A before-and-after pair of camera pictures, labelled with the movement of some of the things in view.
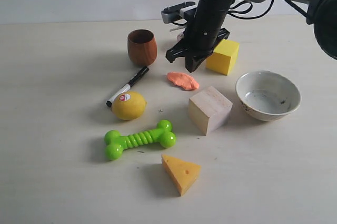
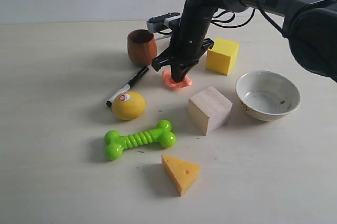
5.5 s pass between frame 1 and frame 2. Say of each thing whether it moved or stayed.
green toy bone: stayed
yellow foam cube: stayed
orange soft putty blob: moved
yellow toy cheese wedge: stayed
